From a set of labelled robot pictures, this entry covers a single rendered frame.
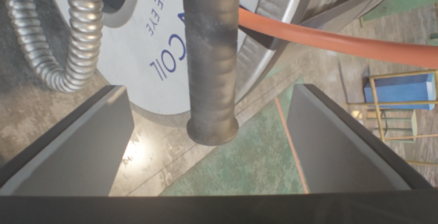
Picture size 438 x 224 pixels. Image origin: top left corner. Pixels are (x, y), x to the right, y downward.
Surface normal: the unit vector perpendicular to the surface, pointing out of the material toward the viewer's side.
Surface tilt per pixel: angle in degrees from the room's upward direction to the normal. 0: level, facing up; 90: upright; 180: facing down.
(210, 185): 0
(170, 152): 0
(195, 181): 0
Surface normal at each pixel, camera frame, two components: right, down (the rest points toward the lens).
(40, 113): 0.65, -0.04
